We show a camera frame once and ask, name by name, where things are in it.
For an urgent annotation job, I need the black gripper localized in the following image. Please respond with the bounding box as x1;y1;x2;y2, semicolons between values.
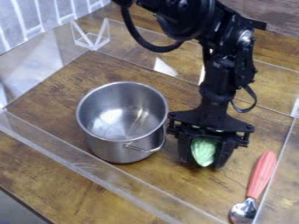
167;98;255;169

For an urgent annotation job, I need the green bumpy toy vegetable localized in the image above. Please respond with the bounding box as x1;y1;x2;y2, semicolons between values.
191;138;218;167

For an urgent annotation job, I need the silver metal pot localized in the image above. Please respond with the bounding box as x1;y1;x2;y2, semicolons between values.
76;81;169;164

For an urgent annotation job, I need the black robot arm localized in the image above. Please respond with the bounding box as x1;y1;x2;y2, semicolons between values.
113;0;262;169

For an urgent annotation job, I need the red handled metal spoon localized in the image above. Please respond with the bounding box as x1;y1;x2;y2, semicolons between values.
229;150;277;224

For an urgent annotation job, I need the clear acrylic enclosure wall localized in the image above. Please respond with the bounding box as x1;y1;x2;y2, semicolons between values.
0;17;299;224

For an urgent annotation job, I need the clear acrylic triangle bracket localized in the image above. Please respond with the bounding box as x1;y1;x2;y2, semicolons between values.
70;18;111;51

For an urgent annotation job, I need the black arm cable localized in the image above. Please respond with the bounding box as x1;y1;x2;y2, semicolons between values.
119;3;185;53

